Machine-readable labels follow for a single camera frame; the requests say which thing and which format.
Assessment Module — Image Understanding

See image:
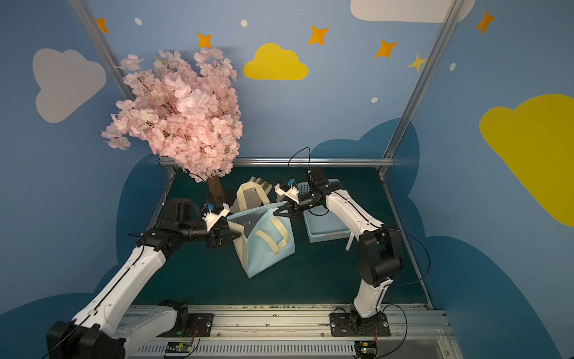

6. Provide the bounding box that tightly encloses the light blue insulated delivery bag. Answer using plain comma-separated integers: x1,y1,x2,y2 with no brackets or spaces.
227,181,295,278

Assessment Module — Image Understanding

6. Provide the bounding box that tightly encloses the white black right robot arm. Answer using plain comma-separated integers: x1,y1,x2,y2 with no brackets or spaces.
274,167,404,330

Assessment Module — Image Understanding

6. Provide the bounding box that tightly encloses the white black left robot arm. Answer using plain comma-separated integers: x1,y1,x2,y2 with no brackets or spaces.
45,198,240,358

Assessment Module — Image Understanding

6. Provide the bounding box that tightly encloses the light blue perforated basket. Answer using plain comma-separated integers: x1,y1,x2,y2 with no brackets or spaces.
303,206,351,243

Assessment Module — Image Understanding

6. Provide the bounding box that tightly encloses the aluminium rear crossbar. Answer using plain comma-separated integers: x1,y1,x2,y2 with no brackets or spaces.
233,157,394,168

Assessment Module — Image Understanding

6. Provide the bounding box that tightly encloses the left green circuit board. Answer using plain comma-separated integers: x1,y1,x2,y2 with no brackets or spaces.
164,342,194,355

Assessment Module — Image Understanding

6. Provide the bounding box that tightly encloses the green circuit board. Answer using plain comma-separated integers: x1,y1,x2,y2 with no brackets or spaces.
164,342,194,355
354,341,378,359

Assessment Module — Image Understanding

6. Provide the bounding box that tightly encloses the pink cherry blossom tree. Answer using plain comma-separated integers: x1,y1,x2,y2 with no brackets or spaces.
101,47,243,182

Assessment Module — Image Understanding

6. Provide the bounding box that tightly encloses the right green circuit board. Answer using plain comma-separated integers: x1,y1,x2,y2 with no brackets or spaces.
354,341,378,359

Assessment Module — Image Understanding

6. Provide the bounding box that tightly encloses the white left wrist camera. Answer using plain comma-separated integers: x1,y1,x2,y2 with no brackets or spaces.
202,202,230,230

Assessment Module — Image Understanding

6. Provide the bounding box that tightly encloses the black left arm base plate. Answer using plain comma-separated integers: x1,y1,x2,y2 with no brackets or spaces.
158,313,214,337

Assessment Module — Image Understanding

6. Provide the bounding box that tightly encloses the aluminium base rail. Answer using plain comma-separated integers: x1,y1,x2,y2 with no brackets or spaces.
118,305,463,358

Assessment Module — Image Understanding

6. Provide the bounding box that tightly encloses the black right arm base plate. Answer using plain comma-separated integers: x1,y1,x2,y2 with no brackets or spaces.
329,311,391,337

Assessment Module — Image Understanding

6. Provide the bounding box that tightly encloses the aluminium frame post right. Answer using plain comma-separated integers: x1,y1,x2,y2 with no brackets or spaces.
378,0,467,182

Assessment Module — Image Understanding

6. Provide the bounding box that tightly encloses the aluminium frame post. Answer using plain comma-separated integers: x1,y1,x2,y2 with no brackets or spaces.
378,0,467,182
67,0,135,100

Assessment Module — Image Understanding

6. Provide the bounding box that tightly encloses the aluminium frame post left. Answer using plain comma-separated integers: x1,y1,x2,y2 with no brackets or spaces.
67,0,135,100

